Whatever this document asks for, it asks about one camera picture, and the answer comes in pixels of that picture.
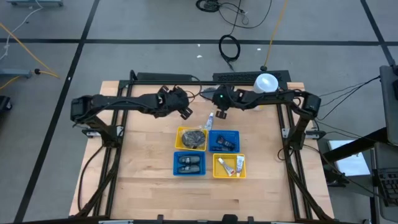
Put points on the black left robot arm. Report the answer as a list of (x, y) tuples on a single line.
[(124, 102)]

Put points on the black keyboard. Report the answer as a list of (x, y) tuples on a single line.
[(388, 186)]

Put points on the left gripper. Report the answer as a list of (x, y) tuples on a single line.
[(172, 102)]

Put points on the yellow plastic basket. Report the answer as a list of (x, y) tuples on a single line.
[(178, 146), (220, 172)]

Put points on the white wipes canister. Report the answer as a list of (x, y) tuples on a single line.
[(265, 82)]

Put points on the grey monitor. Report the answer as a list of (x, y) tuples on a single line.
[(388, 99)]

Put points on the white toiletry tube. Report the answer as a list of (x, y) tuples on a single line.
[(240, 163)]

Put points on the white tube blue cap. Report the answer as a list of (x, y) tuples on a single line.
[(210, 119)]

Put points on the black vented box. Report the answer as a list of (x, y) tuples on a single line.
[(236, 76)]

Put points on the white red toothpaste tube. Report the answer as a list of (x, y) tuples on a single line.
[(226, 167)]

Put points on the black desk bar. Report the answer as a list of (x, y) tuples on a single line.
[(357, 146)]

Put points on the black aluminium table frame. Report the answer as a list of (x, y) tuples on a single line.
[(146, 82)]

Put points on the black caster wheel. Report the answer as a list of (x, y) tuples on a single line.
[(4, 104)]

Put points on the white sheet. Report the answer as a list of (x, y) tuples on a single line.
[(351, 161)]

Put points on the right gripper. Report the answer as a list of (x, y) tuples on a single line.
[(225, 99)]

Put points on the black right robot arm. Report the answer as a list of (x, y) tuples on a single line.
[(273, 95)]

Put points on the grey metal stand foot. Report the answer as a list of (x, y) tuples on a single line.
[(34, 2), (15, 73)]

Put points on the blue plastic basket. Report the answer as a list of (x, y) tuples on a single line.
[(214, 137), (203, 165)]

